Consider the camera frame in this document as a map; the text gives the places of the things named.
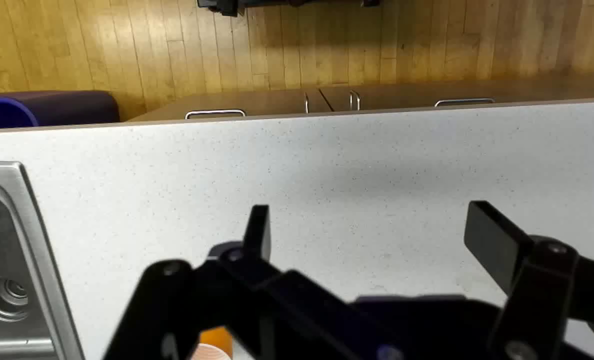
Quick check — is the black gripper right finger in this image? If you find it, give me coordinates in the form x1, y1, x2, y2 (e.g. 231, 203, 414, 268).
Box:
461, 199, 594, 360

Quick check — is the silver drawer handle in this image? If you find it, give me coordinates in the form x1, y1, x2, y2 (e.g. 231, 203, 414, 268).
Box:
431, 96, 498, 110
184, 107, 248, 123

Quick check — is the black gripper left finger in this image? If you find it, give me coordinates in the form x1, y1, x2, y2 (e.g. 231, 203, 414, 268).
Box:
101, 203, 403, 360

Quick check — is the black metal frame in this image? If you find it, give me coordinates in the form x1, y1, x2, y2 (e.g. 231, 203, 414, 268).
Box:
196, 0, 382, 18

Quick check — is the blue plastic bin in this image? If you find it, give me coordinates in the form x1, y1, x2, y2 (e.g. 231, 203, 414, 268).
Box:
0, 91, 122, 130

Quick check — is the wooden base cabinet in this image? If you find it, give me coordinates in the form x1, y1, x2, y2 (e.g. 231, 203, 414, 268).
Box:
125, 71, 594, 124

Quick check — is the stainless steel sink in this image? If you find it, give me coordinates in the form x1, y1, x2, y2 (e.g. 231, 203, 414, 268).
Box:
0, 161, 86, 360

